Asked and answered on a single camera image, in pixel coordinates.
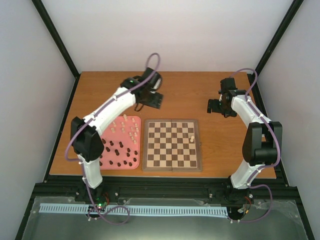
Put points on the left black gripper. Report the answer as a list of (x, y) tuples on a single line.
[(156, 103)]

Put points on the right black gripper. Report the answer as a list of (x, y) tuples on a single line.
[(215, 107)]

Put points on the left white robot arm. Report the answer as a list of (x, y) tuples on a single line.
[(86, 133)]

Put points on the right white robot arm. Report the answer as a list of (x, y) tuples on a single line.
[(261, 148)]

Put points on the tall white chess piece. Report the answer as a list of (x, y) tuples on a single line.
[(125, 117)]

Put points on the wooden chess board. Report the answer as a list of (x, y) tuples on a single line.
[(167, 146)]

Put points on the pink plastic tray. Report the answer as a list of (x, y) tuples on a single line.
[(117, 137)]

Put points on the transparent plastic sheet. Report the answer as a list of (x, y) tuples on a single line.
[(282, 223)]

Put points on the black aluminium frame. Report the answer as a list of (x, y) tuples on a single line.
[(65, 185)]

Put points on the light blue cable duct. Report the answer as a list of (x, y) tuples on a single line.
[(136, 210)]

